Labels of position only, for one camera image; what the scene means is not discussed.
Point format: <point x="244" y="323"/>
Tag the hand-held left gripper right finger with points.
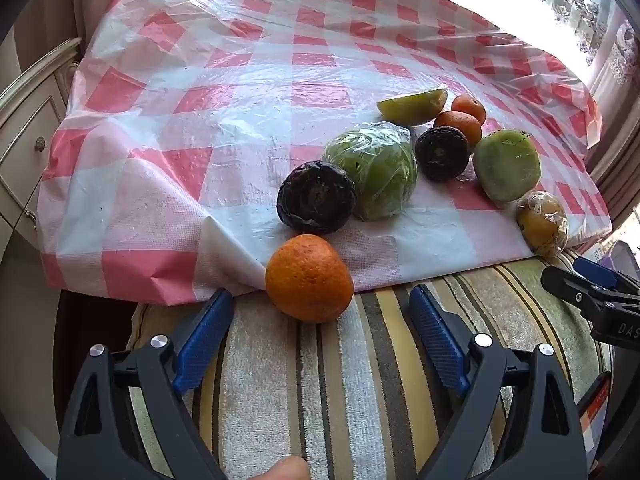
<point x="435" y="340"/>

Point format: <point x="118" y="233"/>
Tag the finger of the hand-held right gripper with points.
<point x="597" y="270"/>
<point x="570" y="287"/>

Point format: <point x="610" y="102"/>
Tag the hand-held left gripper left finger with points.
<point x="205" y="340"/>

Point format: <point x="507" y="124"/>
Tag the large orange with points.
<point x="307" y="277"/>

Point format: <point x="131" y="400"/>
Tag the dark purple round fruit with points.
<point x="316" y="202"/>
<point x="442" y="152"/>

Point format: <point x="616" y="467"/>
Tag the small orange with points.
<point x="459" y="126"/>
<point x="471" y="107"/>

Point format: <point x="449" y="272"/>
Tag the plastic wrapped yellow fruit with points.
<point x="542" y="222"/>

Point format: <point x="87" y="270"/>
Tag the striped cushion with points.
<point x="350" y="385"/>

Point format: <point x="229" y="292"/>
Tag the green round fruit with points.
<point x="507" y="165"/>

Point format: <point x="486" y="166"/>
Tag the plastic wrapped green fruit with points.
<point x="375" y="175"/>

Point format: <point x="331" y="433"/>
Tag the citrus wedge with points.
<point x="412" y="106"/>

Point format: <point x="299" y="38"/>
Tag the cream wooden cabinet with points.
<point x="22" y="170"/>

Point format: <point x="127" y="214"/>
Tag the red white checkered tablecloth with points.
<point x="225" y="85"/>

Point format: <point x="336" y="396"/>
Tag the cabinet drawer knob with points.
<point x="39" y="144"/>

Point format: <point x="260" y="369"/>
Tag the sheer floral lace curtain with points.
<point x="575" y="0"/>

